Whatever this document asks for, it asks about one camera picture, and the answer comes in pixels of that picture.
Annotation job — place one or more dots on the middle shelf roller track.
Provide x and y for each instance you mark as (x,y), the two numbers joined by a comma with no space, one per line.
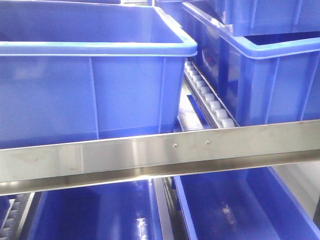
(216,115)

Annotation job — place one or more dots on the blue bin bottom left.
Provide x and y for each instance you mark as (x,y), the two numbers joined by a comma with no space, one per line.
(115,211)

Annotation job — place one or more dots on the blue bin middle left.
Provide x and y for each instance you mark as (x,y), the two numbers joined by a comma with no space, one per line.
(78,71)

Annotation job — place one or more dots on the blue bin middle right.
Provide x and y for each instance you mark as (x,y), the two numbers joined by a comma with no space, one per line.
(261,79)

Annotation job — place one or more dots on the blue bin bottom right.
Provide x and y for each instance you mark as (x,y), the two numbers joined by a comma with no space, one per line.
(248,204)

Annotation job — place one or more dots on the blue bin upper right stacked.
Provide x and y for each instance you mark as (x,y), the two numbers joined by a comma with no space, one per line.
(268,17)

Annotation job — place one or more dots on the steel lower shelf beam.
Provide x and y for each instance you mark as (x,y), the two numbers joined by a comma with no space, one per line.
(76,164)

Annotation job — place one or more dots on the bottom left roller track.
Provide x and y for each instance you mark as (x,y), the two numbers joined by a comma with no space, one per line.
(14,210)

